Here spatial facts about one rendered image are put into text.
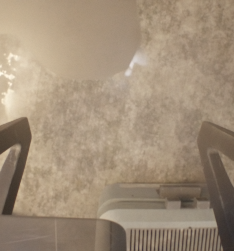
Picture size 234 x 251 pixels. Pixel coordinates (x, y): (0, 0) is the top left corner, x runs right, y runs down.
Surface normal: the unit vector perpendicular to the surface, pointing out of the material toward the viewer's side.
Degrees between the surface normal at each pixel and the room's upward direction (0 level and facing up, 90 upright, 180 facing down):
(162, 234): 0
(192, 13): 0
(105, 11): 0
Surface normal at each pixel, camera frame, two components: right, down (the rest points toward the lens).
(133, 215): 0.04, -0.63
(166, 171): 0.03, 0.10
